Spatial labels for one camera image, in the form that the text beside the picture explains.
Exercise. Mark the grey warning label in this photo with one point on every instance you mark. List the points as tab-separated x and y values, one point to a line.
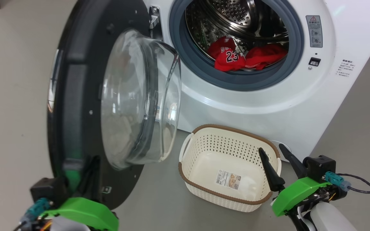
314	31

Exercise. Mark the paper product label sticker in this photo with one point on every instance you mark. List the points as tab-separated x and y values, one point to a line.
227	178

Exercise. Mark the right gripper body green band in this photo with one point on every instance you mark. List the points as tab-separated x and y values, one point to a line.
297	192

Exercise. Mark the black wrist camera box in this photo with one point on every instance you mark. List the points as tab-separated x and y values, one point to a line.
43	191
320	166

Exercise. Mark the round white filter cover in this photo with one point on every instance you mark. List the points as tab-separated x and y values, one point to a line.
284	144

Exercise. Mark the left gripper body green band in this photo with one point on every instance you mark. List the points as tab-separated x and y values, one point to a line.
85	208

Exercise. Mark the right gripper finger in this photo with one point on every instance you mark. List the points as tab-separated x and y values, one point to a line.
295	163
273	175

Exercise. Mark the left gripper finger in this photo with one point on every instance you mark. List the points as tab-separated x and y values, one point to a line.
91	179

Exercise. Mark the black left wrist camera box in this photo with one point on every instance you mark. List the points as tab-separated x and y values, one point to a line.
43	191

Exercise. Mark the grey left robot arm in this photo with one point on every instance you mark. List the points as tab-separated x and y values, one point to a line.
66	224

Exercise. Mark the black round glass washer door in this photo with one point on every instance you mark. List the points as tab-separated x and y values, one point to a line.
75	96

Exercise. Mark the white front-load washing machine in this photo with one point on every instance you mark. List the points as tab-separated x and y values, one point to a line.
268	102

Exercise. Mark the stainless steel washing machine drum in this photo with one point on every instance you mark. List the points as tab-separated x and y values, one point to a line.
230	19

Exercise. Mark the cream perforated basket brown rim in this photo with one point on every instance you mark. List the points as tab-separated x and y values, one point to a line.
204	179

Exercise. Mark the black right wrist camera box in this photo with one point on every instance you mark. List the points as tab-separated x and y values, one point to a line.
320	166

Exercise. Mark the red basketball jersey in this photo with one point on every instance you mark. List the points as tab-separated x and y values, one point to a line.
230	59

